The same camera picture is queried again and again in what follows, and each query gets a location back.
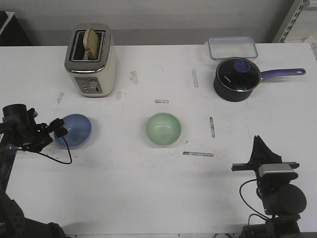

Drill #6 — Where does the black camera cable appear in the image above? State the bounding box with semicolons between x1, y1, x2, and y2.
239;179;275;225
14;135;73;165

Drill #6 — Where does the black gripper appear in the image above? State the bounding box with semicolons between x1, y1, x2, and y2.
1;108;64;152
231;135;299;198

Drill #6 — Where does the dark blue saucepan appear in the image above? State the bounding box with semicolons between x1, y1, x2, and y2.
213;57;306;102

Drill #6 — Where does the glass pot lid blue knob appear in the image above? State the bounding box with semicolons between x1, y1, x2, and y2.
215;57;261;92

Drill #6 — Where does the white slotted shelf rack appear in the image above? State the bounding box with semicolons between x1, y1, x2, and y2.
272;0;317;43

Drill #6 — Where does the green bowl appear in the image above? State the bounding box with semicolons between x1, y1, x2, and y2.
145;113;182;147

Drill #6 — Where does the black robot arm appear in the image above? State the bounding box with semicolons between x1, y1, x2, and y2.
231;135;307;238
0;104;67;238

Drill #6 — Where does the blue bowl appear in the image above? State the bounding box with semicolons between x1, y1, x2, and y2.
63;114;92;149

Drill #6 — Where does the slice of toast bread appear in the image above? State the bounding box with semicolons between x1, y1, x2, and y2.
83;29;100;60

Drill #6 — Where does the clear plastic food container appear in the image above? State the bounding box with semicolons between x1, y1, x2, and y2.
207;36;258;60

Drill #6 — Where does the cream two-slot toaster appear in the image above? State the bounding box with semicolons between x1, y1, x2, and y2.
64;23;117;98

